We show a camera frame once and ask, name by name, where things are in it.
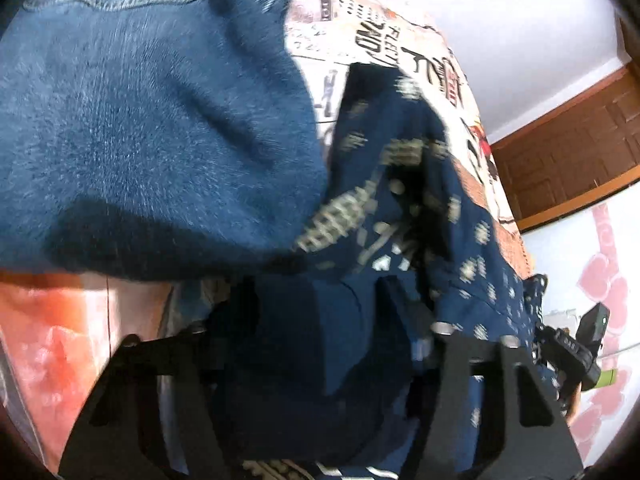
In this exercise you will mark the blue jeans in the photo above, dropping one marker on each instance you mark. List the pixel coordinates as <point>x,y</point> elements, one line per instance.
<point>150,135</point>

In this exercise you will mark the sliding door with pink hearts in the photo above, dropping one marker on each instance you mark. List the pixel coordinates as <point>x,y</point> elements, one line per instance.
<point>600,270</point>

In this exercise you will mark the printed blanket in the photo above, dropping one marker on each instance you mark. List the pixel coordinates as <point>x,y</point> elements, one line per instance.
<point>360,20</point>

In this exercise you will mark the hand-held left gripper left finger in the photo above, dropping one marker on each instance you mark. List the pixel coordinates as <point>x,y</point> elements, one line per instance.
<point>200,355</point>

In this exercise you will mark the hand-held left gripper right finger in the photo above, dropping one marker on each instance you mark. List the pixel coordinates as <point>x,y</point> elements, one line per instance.
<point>450,355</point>

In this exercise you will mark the navy patterned dress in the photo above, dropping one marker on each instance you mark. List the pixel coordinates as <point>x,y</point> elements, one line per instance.
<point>400,200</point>

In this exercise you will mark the brown wooden door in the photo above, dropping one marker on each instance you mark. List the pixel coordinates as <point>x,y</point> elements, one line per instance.
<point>575,160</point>

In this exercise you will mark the orange floral bedsheet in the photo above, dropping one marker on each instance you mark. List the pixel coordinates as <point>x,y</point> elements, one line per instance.
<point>55,340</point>

